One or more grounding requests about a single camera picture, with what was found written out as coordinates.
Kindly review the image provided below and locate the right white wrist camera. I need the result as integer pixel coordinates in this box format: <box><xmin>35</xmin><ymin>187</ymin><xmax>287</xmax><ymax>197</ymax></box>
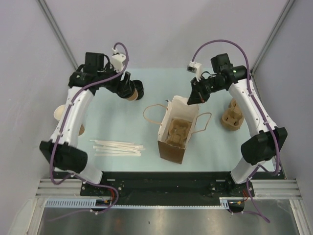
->
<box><xmin>187</xmin><ymin>61</ymin><xmax>203</xmax><ymax>81</ymax></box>

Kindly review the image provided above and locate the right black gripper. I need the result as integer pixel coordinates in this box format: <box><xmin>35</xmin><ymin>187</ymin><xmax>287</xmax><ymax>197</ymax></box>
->
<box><xmin>187</xmin><ymin>75</ymin><xmax>225</xmax><ymax>105</ymax></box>

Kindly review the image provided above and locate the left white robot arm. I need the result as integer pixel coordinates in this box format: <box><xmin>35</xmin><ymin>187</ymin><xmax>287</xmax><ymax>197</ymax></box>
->
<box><xmin>40</xmin><ymin>49</ymin><xmax>129</xmax><ymax>196</ymax></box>

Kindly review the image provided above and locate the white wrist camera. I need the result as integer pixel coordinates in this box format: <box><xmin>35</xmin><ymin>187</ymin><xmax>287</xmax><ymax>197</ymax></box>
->
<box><xmin>187</xmin><ymin>61</ymin><xmax>203</xmax><ymax>81</ymax></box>
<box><xmin>110</xmin><ymin>48</ymin><xmax>127</xmax><ymax>73</ymax></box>

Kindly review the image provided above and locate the single brown cup carrier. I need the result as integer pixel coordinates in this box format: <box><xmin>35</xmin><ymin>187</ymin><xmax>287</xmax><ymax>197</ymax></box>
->
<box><xmin>165</xmin><ymin>118</ymin><xmax>192</xmax><ymax>148</ymax></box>

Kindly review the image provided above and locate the white slotted cable duct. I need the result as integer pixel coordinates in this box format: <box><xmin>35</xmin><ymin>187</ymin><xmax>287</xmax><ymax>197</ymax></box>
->
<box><xmin>45</xmin><ymin>198</ymin><xmax>229</xmax><ymax>210</ymax></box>

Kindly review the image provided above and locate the brown paper bag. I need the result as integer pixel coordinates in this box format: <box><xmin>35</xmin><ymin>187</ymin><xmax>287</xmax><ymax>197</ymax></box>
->
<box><xmin>142</xmin><ymin>95</ymin><xmax>212</xmax><ymax>164</ymax></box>

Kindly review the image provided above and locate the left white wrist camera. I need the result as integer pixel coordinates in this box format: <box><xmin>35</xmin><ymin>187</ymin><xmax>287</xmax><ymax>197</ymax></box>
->
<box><xmin>110</xmin><ymin>48</ymin><xmax>127</xmax><ymax>73</ymax></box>

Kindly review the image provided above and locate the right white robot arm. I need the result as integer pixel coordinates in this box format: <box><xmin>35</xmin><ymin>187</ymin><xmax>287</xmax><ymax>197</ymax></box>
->
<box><xmin>187</xmin><ymin>53</ymin><xmax>288</xmax><ymax>196</ymax></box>

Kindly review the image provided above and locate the stack of black lids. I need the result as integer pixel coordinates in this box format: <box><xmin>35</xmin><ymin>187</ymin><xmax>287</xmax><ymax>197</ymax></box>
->
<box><xmin>133</xmin><ymin>80</ymin><xmax>144</xmax><ymax>100</ymax></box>

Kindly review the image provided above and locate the white wrapped straws bundle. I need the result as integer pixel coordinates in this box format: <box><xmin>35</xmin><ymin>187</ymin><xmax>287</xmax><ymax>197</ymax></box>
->
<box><xmin>90</xmin><ymin>140</ymin><xmax>145</xmax><ymax>157</ymax></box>

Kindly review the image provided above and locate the stack of paper cups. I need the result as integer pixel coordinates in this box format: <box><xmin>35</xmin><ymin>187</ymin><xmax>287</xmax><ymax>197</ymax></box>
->
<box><xmin>53</xmin><ymin>104</ymin><xmax>86</xmax><ymax>136</ymax></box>

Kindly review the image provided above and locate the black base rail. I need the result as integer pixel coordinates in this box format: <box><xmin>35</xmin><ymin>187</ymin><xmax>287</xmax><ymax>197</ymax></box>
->
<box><xmin>49</xmin><ymin>171</ymin><xmax>286</xmax><ymax>207</ymax></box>

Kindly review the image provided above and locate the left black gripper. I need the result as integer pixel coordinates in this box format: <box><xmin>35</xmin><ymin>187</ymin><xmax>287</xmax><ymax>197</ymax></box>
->
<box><xmin>98</xmin><ymin>62</ymin><xmax>131</xmax><ymax>96</ymax></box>

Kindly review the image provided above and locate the brown paper cup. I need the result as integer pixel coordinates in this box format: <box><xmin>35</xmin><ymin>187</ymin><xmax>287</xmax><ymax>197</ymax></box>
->
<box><xmin>126</xmin><ymin>89</ymin><xmax>138</xmax><ymax>101</ymax></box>

